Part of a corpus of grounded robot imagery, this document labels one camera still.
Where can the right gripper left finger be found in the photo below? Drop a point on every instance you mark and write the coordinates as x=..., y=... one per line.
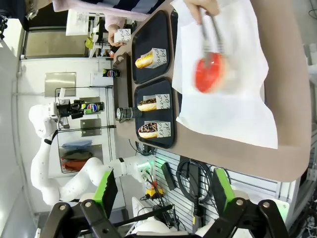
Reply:
x=104, y=198

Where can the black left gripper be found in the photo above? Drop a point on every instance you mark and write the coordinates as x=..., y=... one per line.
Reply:
x=64, y=109

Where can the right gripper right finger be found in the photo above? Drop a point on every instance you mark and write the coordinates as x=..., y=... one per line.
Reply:
x=225, y=198

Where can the black Pepsi can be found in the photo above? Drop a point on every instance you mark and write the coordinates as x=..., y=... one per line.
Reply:
x=111, y=73
x=94, y=107

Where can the chocolate glazed donut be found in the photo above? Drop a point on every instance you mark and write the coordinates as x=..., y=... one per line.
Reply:
x=147, y=105

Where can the chocolate sprinkle donut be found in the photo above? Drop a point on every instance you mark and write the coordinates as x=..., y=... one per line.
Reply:
x=148, y=130

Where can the yellow glazed donut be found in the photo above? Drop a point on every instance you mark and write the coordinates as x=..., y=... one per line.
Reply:
x=143, y=62

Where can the printed white donut sleeve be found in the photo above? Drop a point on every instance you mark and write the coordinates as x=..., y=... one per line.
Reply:
x=122, y=36
x=159, y=58
x=163, y=101
x=164, y=129

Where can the red glazed donut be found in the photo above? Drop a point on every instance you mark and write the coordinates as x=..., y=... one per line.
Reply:
x=208, y=74

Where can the metal serving tongs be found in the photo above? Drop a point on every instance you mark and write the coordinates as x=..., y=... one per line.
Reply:
x=204, y=37

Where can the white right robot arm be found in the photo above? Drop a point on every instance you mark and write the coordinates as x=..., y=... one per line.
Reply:
x=153, y=228

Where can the person's right forearm pink sleeve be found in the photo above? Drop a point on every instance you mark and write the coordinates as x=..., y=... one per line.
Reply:
x=114, y=21

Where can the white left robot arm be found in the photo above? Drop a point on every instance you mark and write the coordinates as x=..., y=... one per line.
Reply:
x=81, y=173

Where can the person's right hand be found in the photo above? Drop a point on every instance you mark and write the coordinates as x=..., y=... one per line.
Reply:
x=111, y=32

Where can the person's left hand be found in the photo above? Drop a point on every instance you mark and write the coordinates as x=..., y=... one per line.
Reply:
x=203, y=6

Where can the white slotted panel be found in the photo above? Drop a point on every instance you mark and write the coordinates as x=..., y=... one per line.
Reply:
x=245, y=177

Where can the folded blue cloth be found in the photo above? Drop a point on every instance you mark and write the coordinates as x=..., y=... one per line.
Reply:
x=76, y=144

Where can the folded red cloth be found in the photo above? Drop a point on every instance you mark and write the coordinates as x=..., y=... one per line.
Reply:
x=74, y=165

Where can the folded dark green cloth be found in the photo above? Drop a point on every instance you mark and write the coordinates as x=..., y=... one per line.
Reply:
x=76, y=155

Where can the black patterned drink can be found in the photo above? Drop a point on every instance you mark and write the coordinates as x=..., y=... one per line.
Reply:
x=127, y=113

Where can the brown plastic serving tray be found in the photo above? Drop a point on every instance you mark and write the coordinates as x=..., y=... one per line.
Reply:
x=122, y=86

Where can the yellow emergency stop box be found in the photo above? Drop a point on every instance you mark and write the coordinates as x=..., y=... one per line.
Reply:
x=154, y=192

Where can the black power adapter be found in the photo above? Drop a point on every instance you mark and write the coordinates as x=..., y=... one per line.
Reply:
x=168, y=176

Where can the black plastic serving tray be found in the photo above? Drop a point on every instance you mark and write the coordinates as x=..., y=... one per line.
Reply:
x=146, y=86
x=174, y=32
x=151, y=34

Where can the white paper sheet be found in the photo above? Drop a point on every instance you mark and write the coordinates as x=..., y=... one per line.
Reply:
x=235, y=111

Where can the person in pink fleece jacket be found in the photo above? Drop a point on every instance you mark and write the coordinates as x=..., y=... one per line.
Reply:
x=99, y=8

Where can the small metal wall plate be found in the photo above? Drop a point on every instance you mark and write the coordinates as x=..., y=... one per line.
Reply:
x=90, y=127

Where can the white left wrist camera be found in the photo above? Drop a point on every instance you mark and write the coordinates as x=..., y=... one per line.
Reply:
x=52, y=110

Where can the large metal wall plate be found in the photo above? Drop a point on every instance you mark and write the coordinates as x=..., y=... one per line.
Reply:
x=60, y=81

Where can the white wall sign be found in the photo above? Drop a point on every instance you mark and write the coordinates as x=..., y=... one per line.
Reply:
x=96, y=80

